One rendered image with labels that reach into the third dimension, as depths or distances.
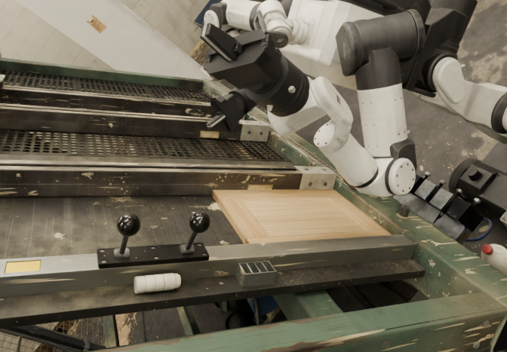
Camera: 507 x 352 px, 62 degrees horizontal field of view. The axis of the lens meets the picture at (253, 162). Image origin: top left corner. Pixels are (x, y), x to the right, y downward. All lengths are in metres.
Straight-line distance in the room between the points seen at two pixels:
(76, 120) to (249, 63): 1.05
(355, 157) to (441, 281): 0.39
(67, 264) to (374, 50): 0.69
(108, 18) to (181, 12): 1.72
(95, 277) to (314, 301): 0.43
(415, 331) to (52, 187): 0.84
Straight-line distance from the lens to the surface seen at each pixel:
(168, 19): 6.31
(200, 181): 1.15
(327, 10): 1.02
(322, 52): 0.99
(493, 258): 1.87
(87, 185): 1.11
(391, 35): 0.89
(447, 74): 1.28
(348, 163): 0.83
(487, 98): 1.48
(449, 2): 1.31
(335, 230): 1.10
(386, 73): 0.88
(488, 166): 2.03
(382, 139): 0.90
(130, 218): 0.70
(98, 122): 1.58
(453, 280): 1.06
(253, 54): 0.61
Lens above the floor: 1.81
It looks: 32 degrees down
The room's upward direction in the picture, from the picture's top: 55 degrees counter-clockwise
